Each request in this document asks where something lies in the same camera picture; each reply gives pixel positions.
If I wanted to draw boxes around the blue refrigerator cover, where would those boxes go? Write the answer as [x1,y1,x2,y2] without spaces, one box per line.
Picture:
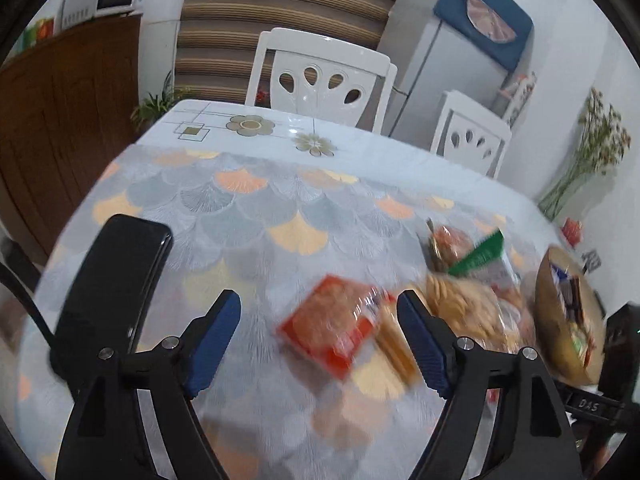
[432,0,535,73]

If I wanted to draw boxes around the orange clear snack packet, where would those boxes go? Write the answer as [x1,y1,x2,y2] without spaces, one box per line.
[427,220,477,273]

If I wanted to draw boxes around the striped brown curtain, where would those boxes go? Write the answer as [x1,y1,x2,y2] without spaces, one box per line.
[175,0,416,106]

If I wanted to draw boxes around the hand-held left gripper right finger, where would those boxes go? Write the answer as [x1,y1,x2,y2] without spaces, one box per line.
[396,290,583,480]

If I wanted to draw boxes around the brown glass bowl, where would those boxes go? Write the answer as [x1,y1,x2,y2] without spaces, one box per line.
[534,245,607,386]

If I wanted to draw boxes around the clear-wrapped square cracker stack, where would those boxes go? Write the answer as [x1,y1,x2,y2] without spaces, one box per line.
[374,300,422,392]

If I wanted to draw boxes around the white plastic chair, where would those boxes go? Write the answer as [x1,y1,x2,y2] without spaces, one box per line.
[430,90,513,180]
[244,27,398,135]

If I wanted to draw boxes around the fan-patterned tablecloth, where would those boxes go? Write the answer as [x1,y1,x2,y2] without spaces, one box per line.
[15,145,576,480]

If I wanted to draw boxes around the white vented appliance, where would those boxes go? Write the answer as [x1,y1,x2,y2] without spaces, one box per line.
[59,0,103,31]

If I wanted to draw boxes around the black smartphone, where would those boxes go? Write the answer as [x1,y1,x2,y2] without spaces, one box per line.
[49,214,173,397]

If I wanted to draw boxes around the blue snack bag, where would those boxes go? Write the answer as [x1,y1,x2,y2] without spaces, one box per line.
[549,260,585,323]

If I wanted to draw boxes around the clear bag of round crackers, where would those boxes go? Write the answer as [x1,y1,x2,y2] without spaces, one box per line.
[425,272,536,356]

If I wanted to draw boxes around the brown wooden cabinet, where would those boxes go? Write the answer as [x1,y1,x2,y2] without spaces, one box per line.
[0,14,143,266]

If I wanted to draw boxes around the black strap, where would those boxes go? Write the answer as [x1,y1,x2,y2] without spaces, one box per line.
[0,240,57,356]

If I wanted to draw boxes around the red snack packet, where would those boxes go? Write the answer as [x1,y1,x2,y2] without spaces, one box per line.
[277,274,382,382]

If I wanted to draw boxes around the white patterned folded item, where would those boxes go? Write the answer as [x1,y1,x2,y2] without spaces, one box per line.
[499,71,538,126]

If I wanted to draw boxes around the dried flowers in vase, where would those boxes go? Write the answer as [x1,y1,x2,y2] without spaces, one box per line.
[537,87,632,222]

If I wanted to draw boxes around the green potted plant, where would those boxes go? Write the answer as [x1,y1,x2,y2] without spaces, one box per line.
[131,72,193,133]

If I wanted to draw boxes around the green snack packet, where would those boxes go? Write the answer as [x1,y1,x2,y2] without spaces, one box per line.
[447,230,516,291]

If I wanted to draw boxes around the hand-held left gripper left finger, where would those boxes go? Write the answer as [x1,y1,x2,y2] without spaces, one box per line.
[54,289,242,480]

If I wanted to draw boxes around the silver refrigerator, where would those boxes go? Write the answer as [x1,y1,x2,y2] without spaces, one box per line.
[375,0,535,151]

